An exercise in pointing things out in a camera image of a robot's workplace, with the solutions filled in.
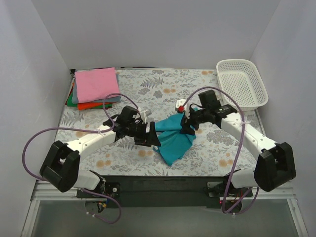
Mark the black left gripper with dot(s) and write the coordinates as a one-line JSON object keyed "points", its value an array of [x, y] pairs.
{"points": [[147, 135]]}

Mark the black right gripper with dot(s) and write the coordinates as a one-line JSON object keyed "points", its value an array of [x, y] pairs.
{"points": [[191, 121]]}

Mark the teal t-shirt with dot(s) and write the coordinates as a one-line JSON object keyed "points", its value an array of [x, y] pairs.
{"points": [[174, 144]]}

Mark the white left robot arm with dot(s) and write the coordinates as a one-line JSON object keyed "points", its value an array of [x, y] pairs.
{"points": [[61, 165]]}

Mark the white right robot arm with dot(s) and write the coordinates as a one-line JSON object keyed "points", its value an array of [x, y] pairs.
{"points": [[274, 161]]}

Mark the floral patterned table mat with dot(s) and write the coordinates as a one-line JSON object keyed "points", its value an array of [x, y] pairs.
{"points": [[211, 152]]}

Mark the white perforated plastic basket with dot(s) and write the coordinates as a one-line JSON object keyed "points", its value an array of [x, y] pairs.
{"points": [[240, 79]]}

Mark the pink folded t-shirt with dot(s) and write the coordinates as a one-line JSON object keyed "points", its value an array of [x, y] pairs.
{"points": [[96, 84]]}

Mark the green folded t-shirt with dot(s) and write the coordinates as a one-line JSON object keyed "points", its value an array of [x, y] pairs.
{"points": [[72, 100]]}

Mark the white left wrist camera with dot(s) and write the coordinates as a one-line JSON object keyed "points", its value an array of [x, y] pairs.
{"points": [[144, 114]]}

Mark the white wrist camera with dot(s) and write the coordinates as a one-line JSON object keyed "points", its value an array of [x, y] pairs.
{"points": [[144, 114], [182, 106]]}

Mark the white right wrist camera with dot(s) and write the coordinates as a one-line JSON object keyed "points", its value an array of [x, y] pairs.
{"points": [[182, 106]]}

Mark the aluminium front frame rail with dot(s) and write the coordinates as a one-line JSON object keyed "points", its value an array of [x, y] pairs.
{"points": [[45, 191]]}

